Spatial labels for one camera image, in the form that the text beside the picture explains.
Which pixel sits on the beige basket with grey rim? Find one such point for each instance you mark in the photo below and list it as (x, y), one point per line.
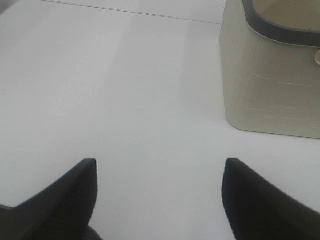
(270, 61)

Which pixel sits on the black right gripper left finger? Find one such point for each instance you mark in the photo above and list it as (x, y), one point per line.
(62, 211)

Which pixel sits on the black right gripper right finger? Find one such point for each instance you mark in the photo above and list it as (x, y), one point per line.
(257, 210)

